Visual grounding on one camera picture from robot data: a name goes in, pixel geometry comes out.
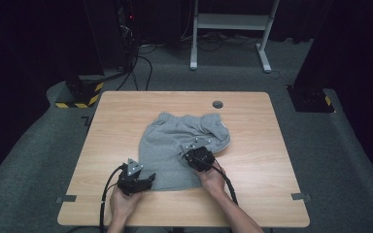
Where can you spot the black yellow striped base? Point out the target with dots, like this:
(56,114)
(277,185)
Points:
(79,97)

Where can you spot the person's right hand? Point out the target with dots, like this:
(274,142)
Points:
(212,181)

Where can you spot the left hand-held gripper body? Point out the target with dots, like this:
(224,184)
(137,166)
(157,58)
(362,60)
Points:
(130,181)

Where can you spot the white metal stand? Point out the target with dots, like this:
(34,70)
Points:
(231,22)

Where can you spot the grey shorts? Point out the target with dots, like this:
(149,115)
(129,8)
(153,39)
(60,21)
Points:
(165,152)

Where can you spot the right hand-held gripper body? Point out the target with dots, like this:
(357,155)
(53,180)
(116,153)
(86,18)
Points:
(200,158)

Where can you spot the person's left hand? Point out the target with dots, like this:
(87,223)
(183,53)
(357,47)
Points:
(123,204)

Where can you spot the black square base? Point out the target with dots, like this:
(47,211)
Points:
(311,98)

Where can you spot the grey table grommet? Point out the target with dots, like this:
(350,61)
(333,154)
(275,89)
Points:
(217,104)

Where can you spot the grey tape strip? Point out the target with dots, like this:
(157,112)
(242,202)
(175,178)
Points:
(301,196)
(65,199)

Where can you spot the dark equipment rack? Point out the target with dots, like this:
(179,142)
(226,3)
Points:
(128,32)

